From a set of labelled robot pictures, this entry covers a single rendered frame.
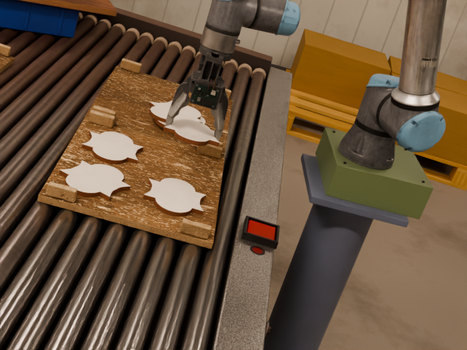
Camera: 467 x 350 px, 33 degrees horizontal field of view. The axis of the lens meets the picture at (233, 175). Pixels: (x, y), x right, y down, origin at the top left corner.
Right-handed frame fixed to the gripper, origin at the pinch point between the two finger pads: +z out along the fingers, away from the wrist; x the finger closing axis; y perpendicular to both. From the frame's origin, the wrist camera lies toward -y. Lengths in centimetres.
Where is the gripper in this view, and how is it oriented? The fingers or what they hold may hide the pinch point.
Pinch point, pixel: (192, 131)
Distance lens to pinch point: 177.0
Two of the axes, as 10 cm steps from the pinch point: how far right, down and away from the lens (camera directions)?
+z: -2.8, 8.9, 3.7
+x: 9.6, 2.7, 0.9
